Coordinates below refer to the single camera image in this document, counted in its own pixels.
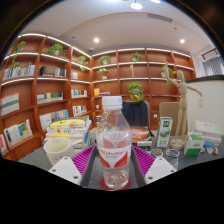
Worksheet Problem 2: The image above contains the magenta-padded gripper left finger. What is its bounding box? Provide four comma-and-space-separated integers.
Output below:
48, 144, 100, 189

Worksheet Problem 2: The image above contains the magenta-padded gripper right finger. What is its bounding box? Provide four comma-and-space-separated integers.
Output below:
129, 144, 178, 188

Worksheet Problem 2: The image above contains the clear plastic water bottle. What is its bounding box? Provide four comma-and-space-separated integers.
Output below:
95, 95, 133, 190

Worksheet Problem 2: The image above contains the small round printed badge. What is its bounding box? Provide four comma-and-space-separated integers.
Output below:
150, 148, 164, 158
165, 148, 180, 158

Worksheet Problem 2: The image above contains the white printed ceramic cup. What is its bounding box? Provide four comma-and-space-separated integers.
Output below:
43, 136, 75, 167

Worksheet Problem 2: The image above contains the book stack with orange cover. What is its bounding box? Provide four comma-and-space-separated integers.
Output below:
130, 125, 154, 148

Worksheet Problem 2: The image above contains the tall green white carton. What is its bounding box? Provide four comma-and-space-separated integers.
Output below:
156, 116, 174, 149

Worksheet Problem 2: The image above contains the book stack with yellow cover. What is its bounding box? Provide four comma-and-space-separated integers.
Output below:
44, 118, 93, 151

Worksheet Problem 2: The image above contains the small green white box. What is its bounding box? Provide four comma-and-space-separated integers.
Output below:
183, 132, 206, 157

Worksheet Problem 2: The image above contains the tan chair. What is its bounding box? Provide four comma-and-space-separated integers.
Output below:
158, 101, 181, 136

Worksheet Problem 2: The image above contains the dark office chair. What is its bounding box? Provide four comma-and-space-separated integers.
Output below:
121, 99, 151, 128

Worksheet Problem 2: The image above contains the wooden artist mannequin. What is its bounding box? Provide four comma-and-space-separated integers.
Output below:
163, 61, 204, 150

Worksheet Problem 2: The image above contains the grey window curtain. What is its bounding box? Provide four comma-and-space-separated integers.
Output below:
201, 56, 224, 77

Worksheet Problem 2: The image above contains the branched ceiling lamp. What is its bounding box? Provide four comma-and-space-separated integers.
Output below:
106, 0, 163, 11

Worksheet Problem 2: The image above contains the wooden wall shelf unit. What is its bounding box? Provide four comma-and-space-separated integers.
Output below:
0, 32, 198, 162

